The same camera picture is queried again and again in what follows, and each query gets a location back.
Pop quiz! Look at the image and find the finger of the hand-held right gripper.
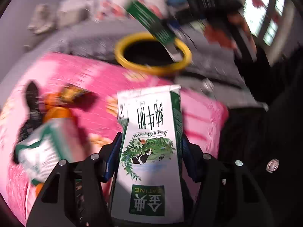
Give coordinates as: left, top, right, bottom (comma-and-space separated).
166, 19, 206, 33

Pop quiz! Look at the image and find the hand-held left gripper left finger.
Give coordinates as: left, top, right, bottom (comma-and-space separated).
26, 131, 124, 227

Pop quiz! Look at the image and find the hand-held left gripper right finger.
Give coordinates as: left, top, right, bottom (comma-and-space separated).
181, 135, 273, 227

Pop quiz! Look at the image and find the dark green carton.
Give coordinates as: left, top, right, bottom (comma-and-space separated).
125, 0, 181, 63

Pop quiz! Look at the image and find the white green milk carton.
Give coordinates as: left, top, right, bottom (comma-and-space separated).
110, 84, 185, 223

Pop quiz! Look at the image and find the yellow-rimmed black trash bin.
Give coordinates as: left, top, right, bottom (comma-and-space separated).
114, 32, 193, 76

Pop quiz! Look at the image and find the orange plastic wrapper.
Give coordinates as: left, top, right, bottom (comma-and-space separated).
44, 93, 74, 124

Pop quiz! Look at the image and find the white green plastic bag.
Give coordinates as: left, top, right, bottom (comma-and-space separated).
14, 118, 80, 186

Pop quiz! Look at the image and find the baby print pillow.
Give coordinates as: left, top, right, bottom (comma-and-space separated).
95, 0, 133, 22
133, 0, 167, 19

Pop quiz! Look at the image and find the red patterned cloth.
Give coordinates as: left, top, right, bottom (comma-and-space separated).
205, 13, 238, 52

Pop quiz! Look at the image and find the window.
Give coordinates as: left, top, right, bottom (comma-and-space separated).
244, 0, 287, 46

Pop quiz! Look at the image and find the brown snack wrapper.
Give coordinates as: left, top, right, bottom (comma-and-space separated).
58, 84, 97, 107

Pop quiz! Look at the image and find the pink floral blanket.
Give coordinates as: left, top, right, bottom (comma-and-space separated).
0, 52, 229, 225

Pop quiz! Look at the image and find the grey quilted lace bedspread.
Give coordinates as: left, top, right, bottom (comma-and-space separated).
24, 21, 247, 106

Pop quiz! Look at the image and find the dark cloth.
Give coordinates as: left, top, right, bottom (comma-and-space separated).
220, 45, 303, 227

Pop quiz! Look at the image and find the grey cushion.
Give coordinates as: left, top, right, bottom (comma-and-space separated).
57, 0, 93, 27

